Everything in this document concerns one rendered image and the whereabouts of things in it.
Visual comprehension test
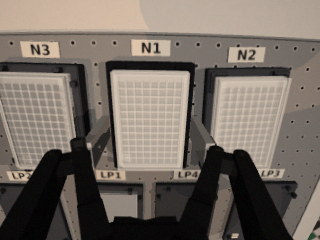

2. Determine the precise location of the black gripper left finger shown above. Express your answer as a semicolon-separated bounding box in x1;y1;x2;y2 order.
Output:
0;115;115;240

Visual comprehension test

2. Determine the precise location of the white label reading lp4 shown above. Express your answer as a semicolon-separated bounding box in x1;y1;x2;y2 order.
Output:
173;169;201;179

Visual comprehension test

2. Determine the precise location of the grey perforated base plate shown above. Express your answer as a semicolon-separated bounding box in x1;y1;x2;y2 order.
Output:
0;31;320;240

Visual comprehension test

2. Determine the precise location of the translucent plastic plate lid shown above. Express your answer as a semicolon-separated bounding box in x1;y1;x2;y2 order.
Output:
99;190;137;223

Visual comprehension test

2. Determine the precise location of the white n3 label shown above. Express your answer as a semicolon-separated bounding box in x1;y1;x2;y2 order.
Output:
20;41;61;58

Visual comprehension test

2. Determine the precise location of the white well plate lid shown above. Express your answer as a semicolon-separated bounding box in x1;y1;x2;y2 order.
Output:
110;71;190;171
212;77;292;170

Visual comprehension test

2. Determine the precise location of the white n2 label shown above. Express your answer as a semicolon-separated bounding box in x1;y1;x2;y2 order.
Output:
227;47;266;63

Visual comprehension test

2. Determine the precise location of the white label reading lp3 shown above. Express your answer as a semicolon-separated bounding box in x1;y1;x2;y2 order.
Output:
258;168;285;178

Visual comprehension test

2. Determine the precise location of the white label reading n1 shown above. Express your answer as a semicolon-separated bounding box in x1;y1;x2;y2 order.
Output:
132;40;171;56

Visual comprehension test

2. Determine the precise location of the cream label reading lp2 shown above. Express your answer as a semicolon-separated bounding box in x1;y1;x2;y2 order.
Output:
6;171;34;180

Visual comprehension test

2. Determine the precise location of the white label reading lp1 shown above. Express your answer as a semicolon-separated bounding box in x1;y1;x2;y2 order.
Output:
96;169;126;180

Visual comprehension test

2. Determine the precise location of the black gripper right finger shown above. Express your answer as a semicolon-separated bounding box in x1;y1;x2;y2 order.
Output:
171;116;294;240

